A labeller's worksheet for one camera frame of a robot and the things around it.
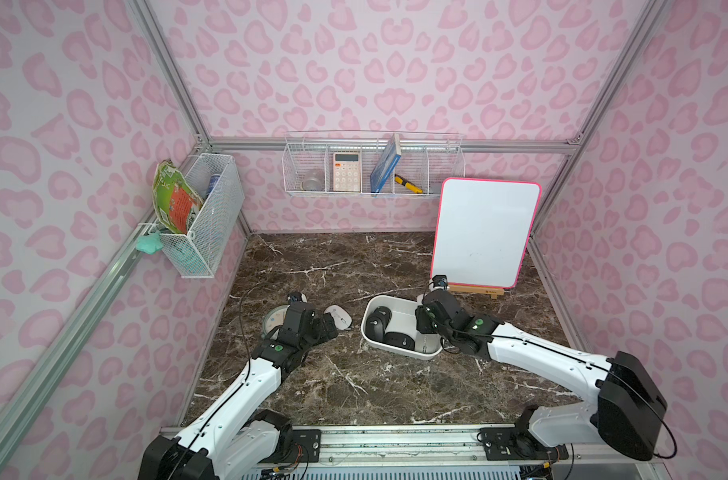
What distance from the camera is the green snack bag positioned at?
2.24 feet

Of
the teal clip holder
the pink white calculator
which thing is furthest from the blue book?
the teal clip holder

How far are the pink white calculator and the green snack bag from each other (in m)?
0.41

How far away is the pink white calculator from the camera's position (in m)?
0.97

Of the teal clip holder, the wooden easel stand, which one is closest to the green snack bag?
the teal clip holder

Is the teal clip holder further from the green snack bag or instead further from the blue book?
the blue book
